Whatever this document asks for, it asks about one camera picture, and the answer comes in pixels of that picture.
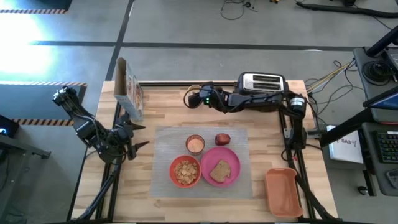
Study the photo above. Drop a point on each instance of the dark side table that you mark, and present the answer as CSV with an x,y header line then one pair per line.
x,y
18,149

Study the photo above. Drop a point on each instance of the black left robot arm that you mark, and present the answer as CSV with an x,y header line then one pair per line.
x,y
85,129

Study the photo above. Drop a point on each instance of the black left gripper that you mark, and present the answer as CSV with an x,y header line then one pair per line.
x,y
130,140

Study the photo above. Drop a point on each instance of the orange glass tumbler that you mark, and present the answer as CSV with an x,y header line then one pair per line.
x,y
195,144

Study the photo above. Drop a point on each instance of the black toaster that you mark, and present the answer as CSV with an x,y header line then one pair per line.
x,y
261,82

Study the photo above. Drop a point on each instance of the brown toast slice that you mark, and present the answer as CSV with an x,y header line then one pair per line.
x,y
220,171

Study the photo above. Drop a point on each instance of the white paper sheet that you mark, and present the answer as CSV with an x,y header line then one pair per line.
x,y
346,149

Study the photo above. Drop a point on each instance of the grey computer desk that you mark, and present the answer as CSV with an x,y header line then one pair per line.
x,y
379,174

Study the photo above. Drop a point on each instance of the black keyboard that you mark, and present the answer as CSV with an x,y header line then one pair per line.
x,y
388,146

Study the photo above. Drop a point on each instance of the red apple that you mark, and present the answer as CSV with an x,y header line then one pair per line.
x,y
222,139

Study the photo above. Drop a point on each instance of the black device with blue light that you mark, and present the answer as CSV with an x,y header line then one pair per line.
x,y
7,126

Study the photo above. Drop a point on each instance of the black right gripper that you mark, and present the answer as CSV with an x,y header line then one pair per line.
x,y
222,101

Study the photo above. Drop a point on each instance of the silver frame bracket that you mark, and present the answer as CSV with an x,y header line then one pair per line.
x,y
287,132

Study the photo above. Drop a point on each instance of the orange bowl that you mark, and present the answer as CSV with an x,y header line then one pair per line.
x,y
173,174

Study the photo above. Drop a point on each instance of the salmon plastic bin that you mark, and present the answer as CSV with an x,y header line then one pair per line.
x,y
283,193

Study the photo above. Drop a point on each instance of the grey woven placemat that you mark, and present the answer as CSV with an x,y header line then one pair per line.
x,y
168,140

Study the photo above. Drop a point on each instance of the cereal squares heap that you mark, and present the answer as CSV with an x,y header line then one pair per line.
x,y
186,172

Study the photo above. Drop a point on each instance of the pink plate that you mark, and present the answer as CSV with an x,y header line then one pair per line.
x,y
217,155

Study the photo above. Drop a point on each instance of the cinnamon cereal box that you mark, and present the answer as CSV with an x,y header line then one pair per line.
x,y
132,93

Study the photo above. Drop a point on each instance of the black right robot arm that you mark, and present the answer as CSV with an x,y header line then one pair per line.
x,y
295,104

